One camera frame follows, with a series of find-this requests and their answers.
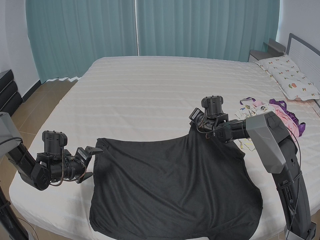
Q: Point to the black chest of drawers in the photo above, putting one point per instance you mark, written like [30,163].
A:
[10,91]

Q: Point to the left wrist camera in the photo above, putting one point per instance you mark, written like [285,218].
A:
[68,152]

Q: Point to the grey bedside table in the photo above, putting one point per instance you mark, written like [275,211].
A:
[260,54]

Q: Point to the pink garment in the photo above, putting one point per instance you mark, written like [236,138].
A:
[285,120]

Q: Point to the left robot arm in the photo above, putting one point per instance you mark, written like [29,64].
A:
[37,174]

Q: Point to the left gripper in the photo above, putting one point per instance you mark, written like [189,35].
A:
[75,167]

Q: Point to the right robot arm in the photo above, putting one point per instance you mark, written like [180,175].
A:
[265,139]

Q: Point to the bed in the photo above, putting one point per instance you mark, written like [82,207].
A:
[150,89]

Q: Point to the white printed pillow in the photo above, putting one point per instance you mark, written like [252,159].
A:
[290,76]

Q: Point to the black T-shirt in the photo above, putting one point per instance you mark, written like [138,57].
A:
[170,184]

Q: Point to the purple garment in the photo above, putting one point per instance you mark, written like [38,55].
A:
[293,116]

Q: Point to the white printed pyjama garment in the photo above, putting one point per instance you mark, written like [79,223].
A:
[246,112]

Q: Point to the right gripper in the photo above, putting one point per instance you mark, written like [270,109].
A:
[198,120]

